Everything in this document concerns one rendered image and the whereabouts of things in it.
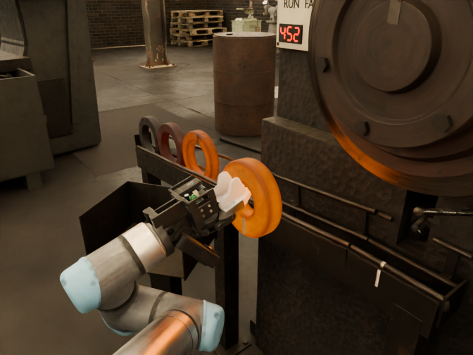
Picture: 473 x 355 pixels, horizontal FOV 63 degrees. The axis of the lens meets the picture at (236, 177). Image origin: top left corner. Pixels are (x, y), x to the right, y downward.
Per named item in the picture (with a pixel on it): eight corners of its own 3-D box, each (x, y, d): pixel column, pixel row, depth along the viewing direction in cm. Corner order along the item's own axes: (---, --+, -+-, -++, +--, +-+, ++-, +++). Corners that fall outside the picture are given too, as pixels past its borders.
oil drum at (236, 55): (248, 115, 422) (250, 29, 385) (286, 129, 379) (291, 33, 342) (203, 125, 390) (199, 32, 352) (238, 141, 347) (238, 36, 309)
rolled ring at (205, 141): (177, 137, 135) (184, 135, 137) (191, 187, 136) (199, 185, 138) (200, 125, 120) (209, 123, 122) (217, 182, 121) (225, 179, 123)
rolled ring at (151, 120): (154, 119, 146) (162, 117, 148) (135, 115, 160) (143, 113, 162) (161, 165, 152) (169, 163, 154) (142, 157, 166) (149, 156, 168)
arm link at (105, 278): (70, 292, 64) (49, 264, 58) (129, 254, 68) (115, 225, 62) (90, 327, 59) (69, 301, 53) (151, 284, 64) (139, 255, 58)
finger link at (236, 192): (258, 167, 69) (217, 193, 66) (265, 194, 72) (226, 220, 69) (247, 162, 72) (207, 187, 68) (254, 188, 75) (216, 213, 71)
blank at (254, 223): (229, 151, 79) (216, 153, 77) (282, 165, 67) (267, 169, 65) (234, 219, 84) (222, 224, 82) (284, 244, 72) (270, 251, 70)
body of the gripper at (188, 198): (217, 186, 64) (155, 225, 59) (230, 225, 69) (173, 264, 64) (193, 172, 70) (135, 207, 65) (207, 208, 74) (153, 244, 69)
